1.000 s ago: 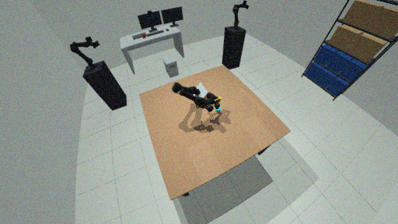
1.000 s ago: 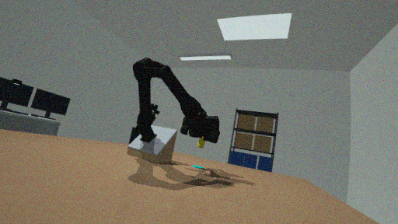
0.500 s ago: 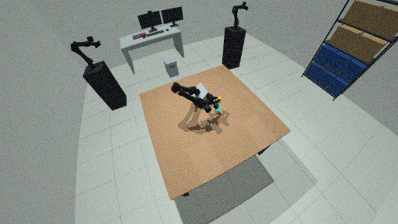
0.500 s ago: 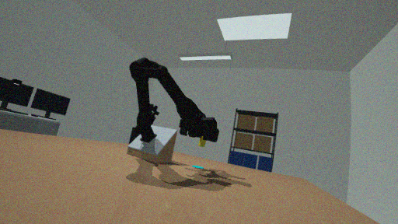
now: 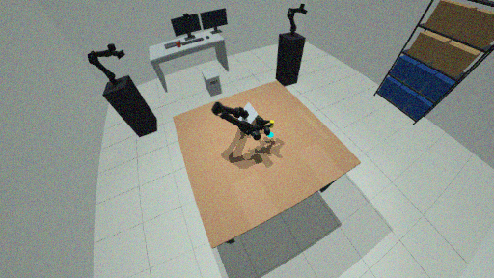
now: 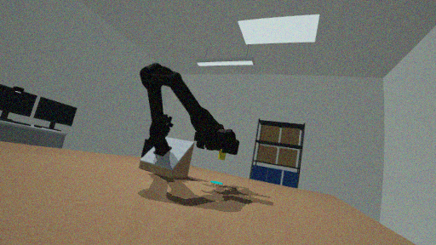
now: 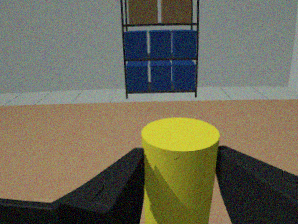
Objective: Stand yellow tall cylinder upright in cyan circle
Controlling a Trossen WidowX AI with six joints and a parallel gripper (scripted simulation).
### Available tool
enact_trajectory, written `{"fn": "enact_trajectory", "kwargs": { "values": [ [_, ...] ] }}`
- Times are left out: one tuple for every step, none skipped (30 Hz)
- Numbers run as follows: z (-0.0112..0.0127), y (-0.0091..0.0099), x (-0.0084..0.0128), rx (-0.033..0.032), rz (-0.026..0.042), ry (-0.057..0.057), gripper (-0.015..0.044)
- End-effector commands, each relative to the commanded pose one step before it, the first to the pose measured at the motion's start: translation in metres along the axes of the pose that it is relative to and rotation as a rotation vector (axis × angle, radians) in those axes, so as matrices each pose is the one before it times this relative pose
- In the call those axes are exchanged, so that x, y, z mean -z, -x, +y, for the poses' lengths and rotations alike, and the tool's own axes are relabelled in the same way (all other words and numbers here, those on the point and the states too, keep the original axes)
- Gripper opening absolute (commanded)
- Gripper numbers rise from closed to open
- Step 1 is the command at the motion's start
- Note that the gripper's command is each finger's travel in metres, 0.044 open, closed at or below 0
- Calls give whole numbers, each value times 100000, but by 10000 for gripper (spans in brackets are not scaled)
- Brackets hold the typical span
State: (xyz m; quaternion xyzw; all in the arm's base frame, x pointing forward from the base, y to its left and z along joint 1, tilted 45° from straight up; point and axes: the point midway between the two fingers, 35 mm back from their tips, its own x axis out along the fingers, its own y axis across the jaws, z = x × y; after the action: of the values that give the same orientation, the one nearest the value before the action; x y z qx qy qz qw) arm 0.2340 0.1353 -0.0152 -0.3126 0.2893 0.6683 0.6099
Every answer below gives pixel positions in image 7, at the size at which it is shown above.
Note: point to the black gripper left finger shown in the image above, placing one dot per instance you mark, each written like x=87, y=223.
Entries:
x=114, y=196

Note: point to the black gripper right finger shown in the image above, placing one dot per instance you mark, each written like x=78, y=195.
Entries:
x=256, y=192

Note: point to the yellow cylinder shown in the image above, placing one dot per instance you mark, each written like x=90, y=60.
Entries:
x=180, y=169

